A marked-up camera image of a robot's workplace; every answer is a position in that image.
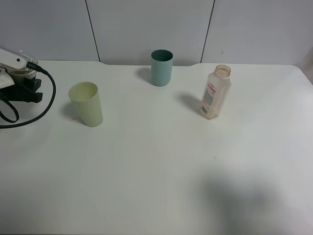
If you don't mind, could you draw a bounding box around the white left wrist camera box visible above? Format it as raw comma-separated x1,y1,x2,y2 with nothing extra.
0,47,38,71

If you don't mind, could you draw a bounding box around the clear plastic drink bottle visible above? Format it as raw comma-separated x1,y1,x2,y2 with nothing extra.
200,65,231,119

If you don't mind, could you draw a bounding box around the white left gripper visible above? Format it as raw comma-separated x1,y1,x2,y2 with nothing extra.
0,67,43,103

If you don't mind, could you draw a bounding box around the clear cup with blue sleeve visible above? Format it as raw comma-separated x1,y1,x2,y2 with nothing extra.
8,70,37,85

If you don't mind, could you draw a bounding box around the black left camera cable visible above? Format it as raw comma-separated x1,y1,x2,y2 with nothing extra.
0,63,57,129

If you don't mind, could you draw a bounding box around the teal plastic cup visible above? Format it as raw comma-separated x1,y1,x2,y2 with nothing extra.
151,49,173,87

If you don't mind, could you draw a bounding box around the light green plastic cup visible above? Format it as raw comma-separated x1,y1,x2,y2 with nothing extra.
68,82,103,127

